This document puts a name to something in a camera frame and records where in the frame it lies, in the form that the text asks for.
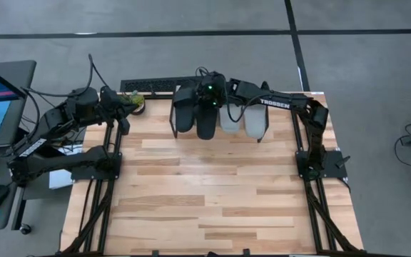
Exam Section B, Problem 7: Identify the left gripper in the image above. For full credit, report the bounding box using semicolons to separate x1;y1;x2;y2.
100;85;138;119

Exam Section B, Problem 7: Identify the black rubber slide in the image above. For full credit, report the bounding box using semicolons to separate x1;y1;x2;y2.
195;103;219;141
174;84;197;133

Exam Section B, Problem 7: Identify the grey rubber slide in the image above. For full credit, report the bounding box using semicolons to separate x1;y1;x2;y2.
218;103;245;135
243;103;268;140

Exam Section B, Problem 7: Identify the potted succulent plant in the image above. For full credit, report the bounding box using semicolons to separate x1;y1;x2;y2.
121;90;146;116

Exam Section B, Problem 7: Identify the black perforated floor mat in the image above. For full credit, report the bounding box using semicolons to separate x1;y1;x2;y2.
119;75;208;94

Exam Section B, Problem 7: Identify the white paper sheet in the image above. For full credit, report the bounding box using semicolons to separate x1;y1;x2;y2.
48;162;74;190

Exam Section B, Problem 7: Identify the grey desk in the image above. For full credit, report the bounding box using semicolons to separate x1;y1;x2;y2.
0;59;38;233

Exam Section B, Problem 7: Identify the wooden shelf with black frame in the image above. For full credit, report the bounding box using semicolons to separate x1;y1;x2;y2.
168;84;271;143

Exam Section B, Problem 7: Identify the black aluminium station frame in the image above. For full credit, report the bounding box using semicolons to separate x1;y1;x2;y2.
61;91;367;257

